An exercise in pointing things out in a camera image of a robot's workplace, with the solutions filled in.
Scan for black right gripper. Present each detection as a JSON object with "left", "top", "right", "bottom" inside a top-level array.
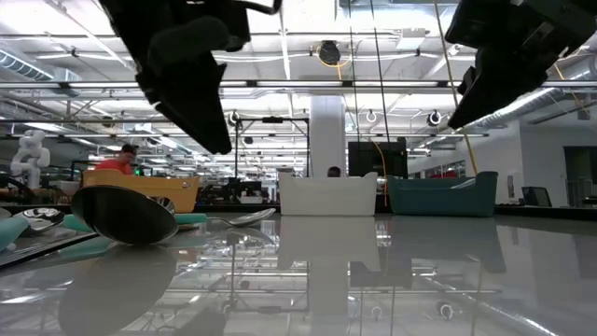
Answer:
[{"left": 445, "top": 0, "right": 597, "bottom": 131}]

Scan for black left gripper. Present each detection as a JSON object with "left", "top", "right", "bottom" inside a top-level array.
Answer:
[{"left": 100, "top": 0, "right": 253, "bottom": 156}]

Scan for green handled silver spoon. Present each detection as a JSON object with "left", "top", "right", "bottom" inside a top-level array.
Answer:
[
  {"left": 0, "top": 207, "right": 66, "bottom": 252},
  {"left": 62, "top": 208, "right": 277, "bottom": 234}
]

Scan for orange plastic bin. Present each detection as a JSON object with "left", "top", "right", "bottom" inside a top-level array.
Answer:
[{"left": 82, "top": 169, "right": 201, "bottom": 215}]

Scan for long ceiling light strip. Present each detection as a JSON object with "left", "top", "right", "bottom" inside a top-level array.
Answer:
[{"left": 0, "top": 79, "right": 597, "bottom": 90}]

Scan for black office chair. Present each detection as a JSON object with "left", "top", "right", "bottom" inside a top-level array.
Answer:
[{"left": 521, "top": 185, "right": 552, "bottom": 208}]

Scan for teal plastic bin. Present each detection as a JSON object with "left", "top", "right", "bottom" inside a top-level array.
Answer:
[{"left": 386, "top": 171, "right": 499, "bottom": 217}]

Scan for white building column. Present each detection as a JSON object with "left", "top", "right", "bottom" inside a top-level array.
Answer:
[{"left": 310, "top": 95, "right": 348, "bottom": 178}]

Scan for black monitor screen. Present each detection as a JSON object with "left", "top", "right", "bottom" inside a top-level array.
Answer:
[{"left": 347, "top": 141, "right": 410, "bottom": 177}]

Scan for white plastic bin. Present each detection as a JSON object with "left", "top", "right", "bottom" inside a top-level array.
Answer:
[{"left": 278, "top": 171, "right": 379, "bottom": 217}]

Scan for white robot figure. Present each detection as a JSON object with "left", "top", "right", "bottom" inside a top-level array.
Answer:
[{"left": 8, "top": 129, "right": 51, "bottom": 190}]

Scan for silver ventilation duct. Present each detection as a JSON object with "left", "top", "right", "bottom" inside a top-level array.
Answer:
[
  {"left": 465, "top": 60, "right": 597, "bottom": 132},
  {"left": 0, "top": 44, "right": 83, "bottom": 97}
]

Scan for yellow hanging cable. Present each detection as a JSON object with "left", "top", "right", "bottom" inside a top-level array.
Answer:
[{"left": 433, "top": 0, "right": 480, "bottom": 177}]

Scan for black background station frame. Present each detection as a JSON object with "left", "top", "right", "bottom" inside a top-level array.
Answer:
[{"left": 231, "top": 116, "right": 312, "bottom": 197}]

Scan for black hanging cable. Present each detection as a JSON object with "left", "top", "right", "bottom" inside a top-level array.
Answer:
[
  {"left": 347, "top": 0, "right": 361, "bottom": 141},
  {"left": 370, "top": 0, "right": 392, "bottom": 144}
]

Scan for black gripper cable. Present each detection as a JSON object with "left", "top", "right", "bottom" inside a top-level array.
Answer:
[{"left": 240, "top": 0, "right": 284, "bottom": 16}]

